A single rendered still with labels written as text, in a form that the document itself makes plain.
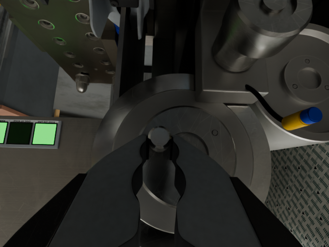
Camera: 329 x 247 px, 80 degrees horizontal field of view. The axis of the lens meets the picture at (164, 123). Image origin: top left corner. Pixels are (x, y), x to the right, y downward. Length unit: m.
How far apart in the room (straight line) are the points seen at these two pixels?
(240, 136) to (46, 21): 0.36
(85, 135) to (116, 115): 0.36
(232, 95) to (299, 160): 0.20
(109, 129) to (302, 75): 0.19
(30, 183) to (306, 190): 0.55
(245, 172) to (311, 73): 0.12
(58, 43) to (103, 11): 0.25
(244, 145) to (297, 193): 0.18
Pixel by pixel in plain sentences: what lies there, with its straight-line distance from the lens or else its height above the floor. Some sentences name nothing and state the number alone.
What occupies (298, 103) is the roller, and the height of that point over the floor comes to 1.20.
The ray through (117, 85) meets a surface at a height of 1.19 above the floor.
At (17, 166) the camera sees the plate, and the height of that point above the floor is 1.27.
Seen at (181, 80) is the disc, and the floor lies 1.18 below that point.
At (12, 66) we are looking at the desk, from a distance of 2.08.
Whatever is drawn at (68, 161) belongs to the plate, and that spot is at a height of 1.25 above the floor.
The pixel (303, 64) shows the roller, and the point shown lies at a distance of 0.24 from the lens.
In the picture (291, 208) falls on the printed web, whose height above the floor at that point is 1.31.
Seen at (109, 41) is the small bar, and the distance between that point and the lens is 0.38.
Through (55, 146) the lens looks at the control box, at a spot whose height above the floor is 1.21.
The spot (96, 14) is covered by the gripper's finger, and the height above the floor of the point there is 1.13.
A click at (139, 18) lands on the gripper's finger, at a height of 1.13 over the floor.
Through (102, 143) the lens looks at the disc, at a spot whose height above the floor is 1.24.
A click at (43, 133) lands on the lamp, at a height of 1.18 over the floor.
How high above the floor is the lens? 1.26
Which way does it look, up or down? 13 degrees down
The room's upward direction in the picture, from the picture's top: 179 degrees counter-clockwise
